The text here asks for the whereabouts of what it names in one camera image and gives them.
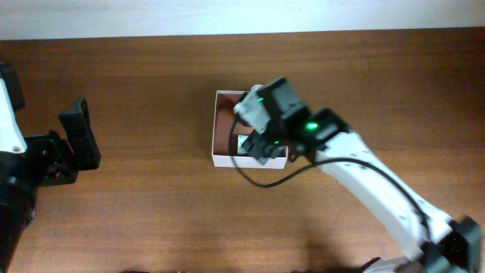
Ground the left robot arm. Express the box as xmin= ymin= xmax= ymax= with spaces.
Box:
xmin=1 ymin=62 xmax=101 ymax=272

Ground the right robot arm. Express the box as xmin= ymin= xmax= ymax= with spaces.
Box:
xmin=233 ymin=77 xmax=484 ymax=272

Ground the green Dettol soap bar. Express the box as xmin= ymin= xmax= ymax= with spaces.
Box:
xmin=237 ymin=134 xmax=249 ymax=155

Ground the white cardboard box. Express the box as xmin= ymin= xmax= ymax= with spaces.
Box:
xmin=211 ymin=90 xmax=288 ymax=169

